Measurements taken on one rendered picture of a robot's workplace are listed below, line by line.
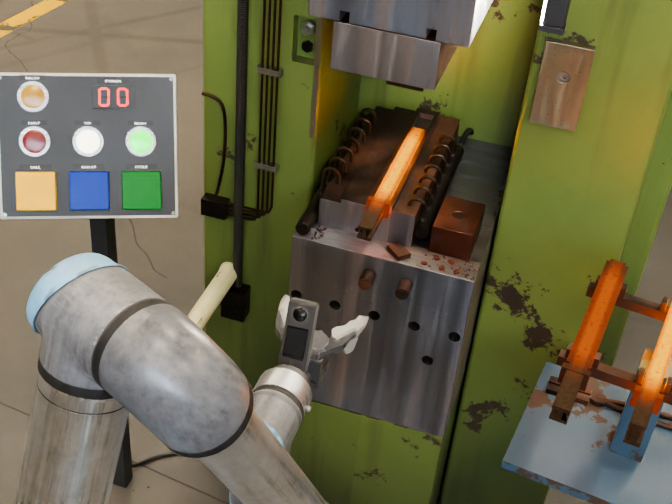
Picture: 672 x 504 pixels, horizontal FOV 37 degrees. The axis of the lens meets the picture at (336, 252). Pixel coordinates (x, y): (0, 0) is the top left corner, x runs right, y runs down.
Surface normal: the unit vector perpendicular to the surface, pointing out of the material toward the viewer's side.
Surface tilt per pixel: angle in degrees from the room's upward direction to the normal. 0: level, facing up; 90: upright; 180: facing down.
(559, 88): 90
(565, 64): 90
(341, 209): 90
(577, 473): 0
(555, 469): 0
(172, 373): 51
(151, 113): 60
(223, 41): 90
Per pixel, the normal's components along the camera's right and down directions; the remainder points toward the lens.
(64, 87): 0.14, 0.13
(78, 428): 0.14, 0.44
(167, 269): 0.07, -0.80
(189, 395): 0.40, 0.11
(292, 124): -0.31, 0.55
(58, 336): -0.64, 0.15
